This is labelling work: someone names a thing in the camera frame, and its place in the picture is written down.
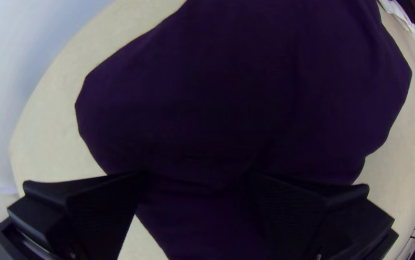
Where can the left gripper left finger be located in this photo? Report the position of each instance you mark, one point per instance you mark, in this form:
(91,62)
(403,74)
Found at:
(84,213)

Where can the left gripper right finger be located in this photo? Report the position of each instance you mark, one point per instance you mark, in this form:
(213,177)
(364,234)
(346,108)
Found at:
(323,220)

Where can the black t-shirt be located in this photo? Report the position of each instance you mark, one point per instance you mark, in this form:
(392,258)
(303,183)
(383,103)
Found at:
(243,108)

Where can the pile of folded clothes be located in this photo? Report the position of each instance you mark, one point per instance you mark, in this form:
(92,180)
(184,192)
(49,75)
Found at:
(397,14)

